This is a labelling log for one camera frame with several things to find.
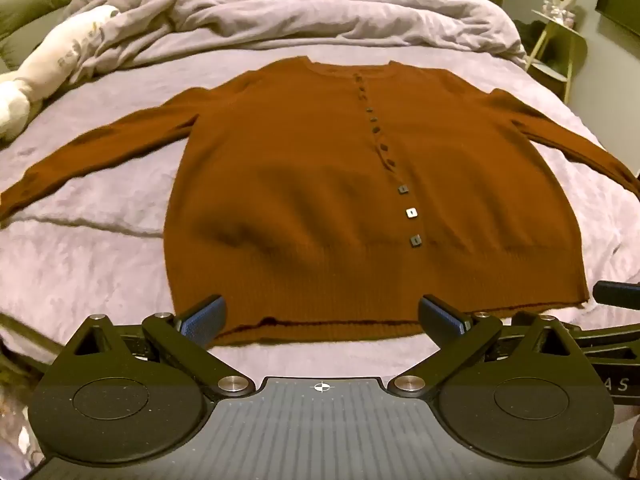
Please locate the yellow-green side table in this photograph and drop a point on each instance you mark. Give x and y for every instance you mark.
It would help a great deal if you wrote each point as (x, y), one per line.
(567, 42)

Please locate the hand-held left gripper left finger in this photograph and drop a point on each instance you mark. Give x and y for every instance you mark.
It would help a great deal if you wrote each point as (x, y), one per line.
(205, 318)

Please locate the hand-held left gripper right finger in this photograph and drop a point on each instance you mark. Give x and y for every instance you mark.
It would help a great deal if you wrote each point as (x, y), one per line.
(441, 318)

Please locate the green cushion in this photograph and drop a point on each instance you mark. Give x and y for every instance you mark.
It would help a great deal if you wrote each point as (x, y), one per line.
(35, 10)

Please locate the crumpled lilac duvet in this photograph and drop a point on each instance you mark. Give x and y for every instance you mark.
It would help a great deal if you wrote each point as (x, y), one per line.
(300, 10)

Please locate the brown button cardigan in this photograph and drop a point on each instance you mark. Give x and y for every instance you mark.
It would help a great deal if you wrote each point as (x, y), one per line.
(320, 200)

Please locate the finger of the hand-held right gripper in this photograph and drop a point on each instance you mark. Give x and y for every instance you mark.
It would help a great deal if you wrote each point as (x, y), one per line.
(618, 293)

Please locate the white pillow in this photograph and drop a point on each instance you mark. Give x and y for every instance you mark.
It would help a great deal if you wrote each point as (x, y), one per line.
(55, 55)

